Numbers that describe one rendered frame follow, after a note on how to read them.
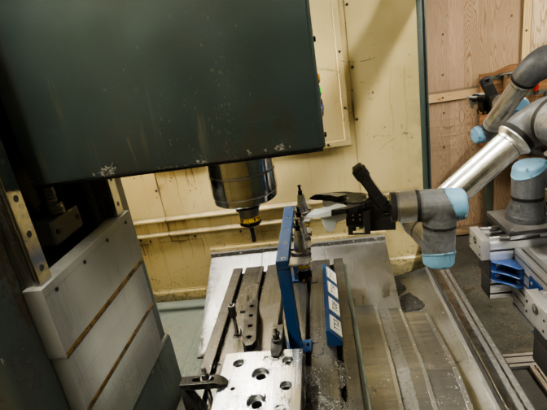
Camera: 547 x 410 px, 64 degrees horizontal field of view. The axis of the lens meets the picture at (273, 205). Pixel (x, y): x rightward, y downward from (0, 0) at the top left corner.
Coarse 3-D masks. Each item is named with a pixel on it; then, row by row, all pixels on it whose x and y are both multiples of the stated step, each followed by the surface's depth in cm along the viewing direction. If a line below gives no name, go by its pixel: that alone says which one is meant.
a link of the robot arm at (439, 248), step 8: (416, 224) 109; (416, 232) 108; (424, 232) 102; (432, 232) 99; (440, 232) 99; (448, 232) 99; (416, 240) 108; (424, 240) 102; (432, 240) 100; (440, 240) 99; (448, 240) 99; (424, 248) 103; (432, 248) 101; (440, 248) 100; (448, 248) 100; (424, 256) 104; (432, 256) 101; (440, 256) 101; (448, 256) 101; (424, 264) 105; (432, 264) 102; (440, 264) 101; (448, 264) 102
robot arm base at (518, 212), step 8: (512, 200) 170; (520, 200) 166; (528, 200) 164; (536, 200) 164; (544, 200) 166; (512, 208) 170; (520, 208) 167; (528, 208) 165; (536, 208) 164; (544, 208) 165; (512, 216) 169; (520, 216) 168; (528, 216) 165; (536, 216) 165; (544, 216) 165; (520, 224) 167; (528, 224) 166; (536, 224) 165
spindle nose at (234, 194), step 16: (256, 160) 96; (272, 160) 101; (208, 176) 101; (224, 176) 97; (240, 176) 96; (256, 176) 97; (272, 176) 101; (224, 192) 98; (240, 192) 97; (256, 192) 98; (272, 192) 102; (224, 208) 101; (240, 208) 99
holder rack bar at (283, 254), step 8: (288, 208) 169; (288, 216) 161; (288, 224) 155; (280, 232) 149; (288, 232) 148; (280, 240) 143; (288, 240) 142; (280, 248) 137; (288, 248) 136; (280, 256) 131; (288, 256) 131; (280, 264) 129
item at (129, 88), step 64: (0, 0) 83; (64, 0) 82; (128, 0) 81; (192, 0) 80; (256, 0) 79; (0, 64) 87; (64, 64) 86; (128, 64) 85; (192, 64) 84; (256, 64) 83; (64, 128) 91; (128, 128) 90; (192, 128) 88; (256, 128) 87; (320, 128) 87
